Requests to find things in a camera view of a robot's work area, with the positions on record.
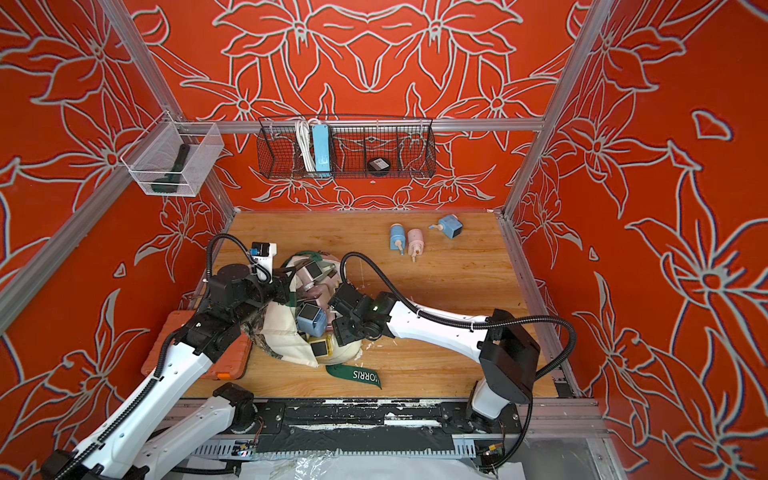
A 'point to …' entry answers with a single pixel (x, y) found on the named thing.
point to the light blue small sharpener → (312, 320)
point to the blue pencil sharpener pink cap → (397, 238)
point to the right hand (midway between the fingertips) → (342, 327)
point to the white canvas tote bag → (276, 331)
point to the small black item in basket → (378, 166)
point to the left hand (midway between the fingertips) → (295, 267)
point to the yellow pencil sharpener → (323, 347)
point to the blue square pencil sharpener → (450, 224)
